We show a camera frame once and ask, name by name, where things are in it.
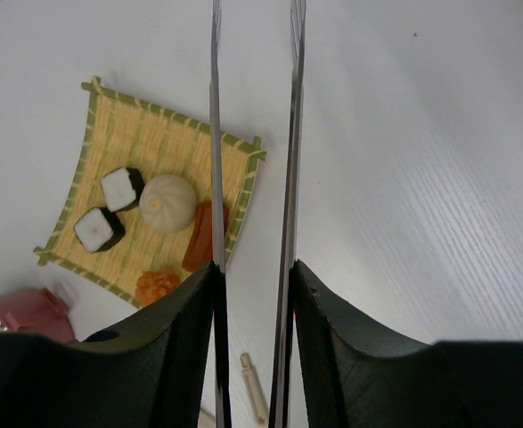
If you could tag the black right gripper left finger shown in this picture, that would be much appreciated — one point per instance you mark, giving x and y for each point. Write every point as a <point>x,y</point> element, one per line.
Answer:
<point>145,371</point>

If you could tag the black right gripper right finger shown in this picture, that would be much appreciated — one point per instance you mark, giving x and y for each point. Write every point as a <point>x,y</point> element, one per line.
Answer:
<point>358,372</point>

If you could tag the metal tongs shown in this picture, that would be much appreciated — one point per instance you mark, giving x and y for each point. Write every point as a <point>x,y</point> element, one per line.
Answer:
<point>280,393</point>

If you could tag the orange fried chicken piece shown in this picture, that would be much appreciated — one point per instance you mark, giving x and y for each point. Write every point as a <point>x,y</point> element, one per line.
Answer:
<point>154,285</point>

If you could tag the red sausage piece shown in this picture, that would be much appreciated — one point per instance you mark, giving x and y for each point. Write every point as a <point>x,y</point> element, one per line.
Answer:
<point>200,247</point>

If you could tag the pink lunch box tier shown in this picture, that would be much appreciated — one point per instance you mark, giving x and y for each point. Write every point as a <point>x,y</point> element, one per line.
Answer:
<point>35,311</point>

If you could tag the sushi roll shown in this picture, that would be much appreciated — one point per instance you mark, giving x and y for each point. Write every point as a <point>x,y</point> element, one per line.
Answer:
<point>122,188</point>
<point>99,230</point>

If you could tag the white steamed bun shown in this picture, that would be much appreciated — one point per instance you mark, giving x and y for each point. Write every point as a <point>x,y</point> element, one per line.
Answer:
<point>168,203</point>

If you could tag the beige spoon head piece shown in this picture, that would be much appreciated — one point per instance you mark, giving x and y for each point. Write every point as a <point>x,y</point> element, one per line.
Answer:
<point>206,420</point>

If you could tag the beige spoon handle piece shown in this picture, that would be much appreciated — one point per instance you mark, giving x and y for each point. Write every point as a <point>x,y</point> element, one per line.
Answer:
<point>254,389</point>

